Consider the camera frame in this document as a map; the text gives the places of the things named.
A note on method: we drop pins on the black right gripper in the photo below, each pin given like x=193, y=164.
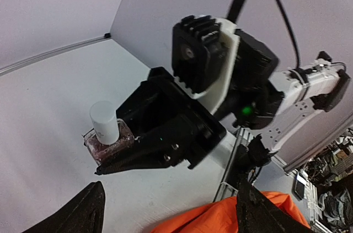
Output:
x=189, y=132

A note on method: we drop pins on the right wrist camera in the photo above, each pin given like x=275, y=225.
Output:
x=204, y=52

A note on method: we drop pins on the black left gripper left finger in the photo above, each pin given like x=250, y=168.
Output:
x=83, y=213

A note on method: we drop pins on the aluminium table rail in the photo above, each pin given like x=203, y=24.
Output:
x=34, y=59

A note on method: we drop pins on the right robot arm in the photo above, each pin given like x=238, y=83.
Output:
x=258, y=92

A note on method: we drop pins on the nail polish bottle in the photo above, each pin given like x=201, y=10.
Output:
x=101, y=152

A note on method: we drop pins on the orange sleeve forearm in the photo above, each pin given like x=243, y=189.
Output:
x=221, y=216

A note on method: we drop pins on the white nail polish cap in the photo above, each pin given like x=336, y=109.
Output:
x=104, y=121

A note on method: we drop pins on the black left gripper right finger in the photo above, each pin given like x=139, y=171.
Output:
x=266, y=211

